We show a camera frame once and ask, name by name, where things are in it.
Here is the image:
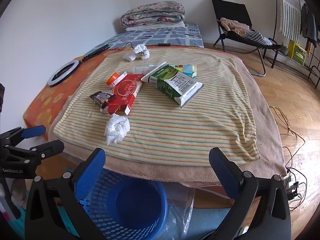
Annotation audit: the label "blue plastic mesh basket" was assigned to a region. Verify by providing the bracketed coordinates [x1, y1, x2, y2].
[54, 166, 170, 240]

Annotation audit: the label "light blue floor mat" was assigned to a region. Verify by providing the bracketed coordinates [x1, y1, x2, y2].
[185, 206, 233, 233]

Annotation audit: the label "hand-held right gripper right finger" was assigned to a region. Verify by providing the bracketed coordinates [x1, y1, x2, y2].
[209, 147, 292, 240]

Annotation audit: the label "striped dark white cloth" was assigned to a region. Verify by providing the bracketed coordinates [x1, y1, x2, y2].
[244, 30, 273, 46]

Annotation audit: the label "orange patterned bed sheet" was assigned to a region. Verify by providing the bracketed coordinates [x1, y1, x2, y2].
[22, 46, 118, 140]

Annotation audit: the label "white flat packet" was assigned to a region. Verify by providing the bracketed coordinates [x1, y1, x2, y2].
[132, 64, 160, 75]

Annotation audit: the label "green milk carton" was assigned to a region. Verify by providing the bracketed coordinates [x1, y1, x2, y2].
[141, 62, 204, 108]

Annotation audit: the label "large white tissue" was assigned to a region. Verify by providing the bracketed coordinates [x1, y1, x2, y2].
[104, 114, 131, 146]

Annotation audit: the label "tan floor cable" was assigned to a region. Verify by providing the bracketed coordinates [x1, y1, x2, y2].
[271, 106, 304, 140]

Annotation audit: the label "blue plaid bed sheet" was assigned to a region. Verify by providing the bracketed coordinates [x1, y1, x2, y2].
[96, 23, 205, 49]

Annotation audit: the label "hanging dark jacket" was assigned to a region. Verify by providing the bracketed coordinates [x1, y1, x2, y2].
[300, 3, 318, 48]

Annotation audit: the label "hanging striped towel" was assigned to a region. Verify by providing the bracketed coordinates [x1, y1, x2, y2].
[277, 0, 303, 43]

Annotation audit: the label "clear plastic bag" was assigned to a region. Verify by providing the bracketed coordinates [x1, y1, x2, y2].
[162, 182, 198, 240]

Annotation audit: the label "yellow box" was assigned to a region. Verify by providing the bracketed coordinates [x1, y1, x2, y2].
[287, 40, 307, 65]

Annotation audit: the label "orange round lid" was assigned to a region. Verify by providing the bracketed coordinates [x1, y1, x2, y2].
[107, 72, 120, 85]

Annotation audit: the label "black folded tripod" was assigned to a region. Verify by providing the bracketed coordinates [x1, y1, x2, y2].
[80, 44, 110, 62]

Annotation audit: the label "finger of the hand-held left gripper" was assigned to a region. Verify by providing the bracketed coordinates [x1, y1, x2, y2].
[10, 140, 65, 167]
[5, 125, 47, 145]

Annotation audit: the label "beige fleece blanket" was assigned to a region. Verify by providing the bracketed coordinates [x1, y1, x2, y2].
[49, 47, 288, 188]

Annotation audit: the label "colourful patterned snack packet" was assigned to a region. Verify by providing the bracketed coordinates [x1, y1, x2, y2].
[172, 64, 197, 78]

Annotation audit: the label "power strip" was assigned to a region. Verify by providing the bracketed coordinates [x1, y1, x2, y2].
[282, 175, 299, 200]

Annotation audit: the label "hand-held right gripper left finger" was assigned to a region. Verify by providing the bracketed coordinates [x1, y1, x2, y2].
[24, 147, 107, 240]

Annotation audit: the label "black thin cable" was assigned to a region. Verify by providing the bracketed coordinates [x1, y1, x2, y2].
[109, 42, 135, 52]

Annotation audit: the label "red cardboard box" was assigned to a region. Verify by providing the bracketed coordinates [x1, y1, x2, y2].
[104, 73, 145, 115]

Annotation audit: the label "black floor cables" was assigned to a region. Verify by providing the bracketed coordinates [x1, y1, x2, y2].
[282, 145, 310, 210]

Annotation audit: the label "striped yellow blanket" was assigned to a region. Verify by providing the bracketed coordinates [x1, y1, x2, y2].
[54, 47, 262, 168]

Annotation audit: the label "dark candy bar wrapper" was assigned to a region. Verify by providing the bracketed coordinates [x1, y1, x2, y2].
[89, 91, 116, 113]

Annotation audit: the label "crumpled white printed paper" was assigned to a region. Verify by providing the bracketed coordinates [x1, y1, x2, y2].
[134, 44, 150, 60]

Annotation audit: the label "small crumpled white tissue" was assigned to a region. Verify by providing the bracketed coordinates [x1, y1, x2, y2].
[122, 51, 137, 62]

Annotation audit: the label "black metal clothes rack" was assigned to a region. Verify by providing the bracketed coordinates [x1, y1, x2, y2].
[272, 0, 320, 89]

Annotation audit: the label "black folding chair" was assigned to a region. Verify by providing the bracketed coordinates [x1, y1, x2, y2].
[211, 0, 282, 77]

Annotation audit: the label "beige clothing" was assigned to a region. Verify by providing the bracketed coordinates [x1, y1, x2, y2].
[220, 17, 250, 37]

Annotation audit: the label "white ring light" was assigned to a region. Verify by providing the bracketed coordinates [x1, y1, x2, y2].
[47, 59, 82, 87]

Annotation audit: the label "folded floral quilt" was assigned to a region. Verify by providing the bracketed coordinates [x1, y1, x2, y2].
[120, 1, 187, 28]

